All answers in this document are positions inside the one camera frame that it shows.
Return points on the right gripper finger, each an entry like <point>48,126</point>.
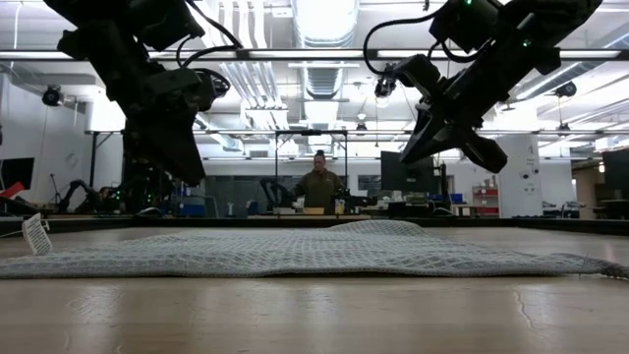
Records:
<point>425,128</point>
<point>489,155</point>

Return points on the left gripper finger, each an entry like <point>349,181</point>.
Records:
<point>189,152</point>
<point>152,147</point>

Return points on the light blue waffle towel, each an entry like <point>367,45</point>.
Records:
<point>314,251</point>

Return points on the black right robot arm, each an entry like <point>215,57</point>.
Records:
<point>540,19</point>

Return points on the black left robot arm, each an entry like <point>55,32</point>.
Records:
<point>98,29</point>

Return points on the white column with devices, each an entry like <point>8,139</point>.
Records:
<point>518,167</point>

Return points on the red shelf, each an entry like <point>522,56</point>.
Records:
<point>485,193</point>

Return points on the blue storage bin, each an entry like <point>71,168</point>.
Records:
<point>189,209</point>

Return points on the black monitor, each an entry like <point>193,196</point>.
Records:
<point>17,173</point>
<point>393,179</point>
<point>616,169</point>

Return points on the black round spotlight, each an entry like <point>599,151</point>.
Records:
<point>566,89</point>
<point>51,96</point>

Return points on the person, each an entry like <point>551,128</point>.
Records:
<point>319,189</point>

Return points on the red flat item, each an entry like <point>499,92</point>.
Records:
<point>11,191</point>

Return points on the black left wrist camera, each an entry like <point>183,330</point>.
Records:
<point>213,83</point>

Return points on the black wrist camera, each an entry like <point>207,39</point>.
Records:
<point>417,74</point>
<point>213,83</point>

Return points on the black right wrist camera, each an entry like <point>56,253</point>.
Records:
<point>417,74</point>

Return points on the black background station frame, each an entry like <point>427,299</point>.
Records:
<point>310,132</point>

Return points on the black aluminium table frame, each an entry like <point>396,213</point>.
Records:
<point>314,54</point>

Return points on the silver ventilation duct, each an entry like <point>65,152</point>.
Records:
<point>324,29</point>

